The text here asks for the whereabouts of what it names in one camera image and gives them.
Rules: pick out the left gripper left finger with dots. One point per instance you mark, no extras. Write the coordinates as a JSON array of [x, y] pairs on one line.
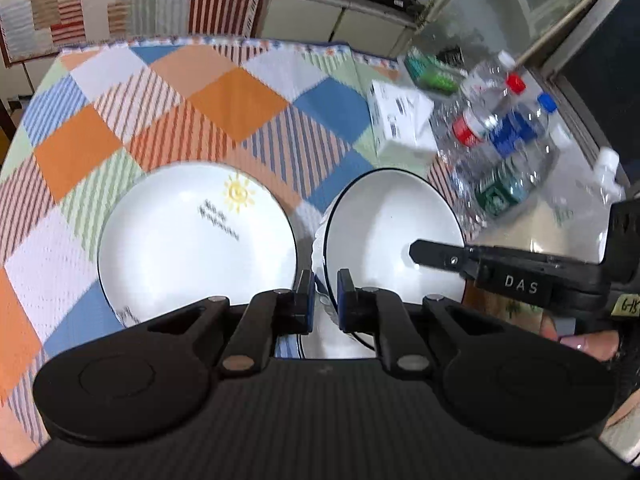
[[268, 316]]

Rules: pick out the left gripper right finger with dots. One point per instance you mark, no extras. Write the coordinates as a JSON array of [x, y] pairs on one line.
[[382, 314]]

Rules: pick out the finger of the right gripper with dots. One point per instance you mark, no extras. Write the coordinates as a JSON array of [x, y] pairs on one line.
[[457, 259]]

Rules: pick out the white sun print plate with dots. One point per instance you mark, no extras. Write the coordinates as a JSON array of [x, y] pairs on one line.
[[189, 231]]

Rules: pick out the white ribbed bowl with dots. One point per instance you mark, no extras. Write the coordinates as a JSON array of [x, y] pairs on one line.
[[326, 340]]

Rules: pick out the right hand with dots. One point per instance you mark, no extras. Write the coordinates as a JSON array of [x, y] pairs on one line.
[[601, 346]]

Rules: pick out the green label water bottle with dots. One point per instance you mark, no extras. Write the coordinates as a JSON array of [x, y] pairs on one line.
[[512, 182]]

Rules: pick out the red label water bottle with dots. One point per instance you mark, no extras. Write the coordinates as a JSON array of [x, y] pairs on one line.
[[466, 119]]

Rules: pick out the blue label water bottle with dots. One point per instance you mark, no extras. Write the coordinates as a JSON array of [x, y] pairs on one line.
[[515, 125]]

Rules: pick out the white tissue pack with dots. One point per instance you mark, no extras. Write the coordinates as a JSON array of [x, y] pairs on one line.
[[401, 123]]

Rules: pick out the green item tray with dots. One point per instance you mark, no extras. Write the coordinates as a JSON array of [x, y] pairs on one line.
[[428, 73]]

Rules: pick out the colourful checked tablecloth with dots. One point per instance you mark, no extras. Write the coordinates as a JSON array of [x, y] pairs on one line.
[[293, 116]]

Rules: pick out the patchwork counter cloth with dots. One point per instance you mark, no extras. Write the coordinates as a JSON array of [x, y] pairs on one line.
[[36, 28]]

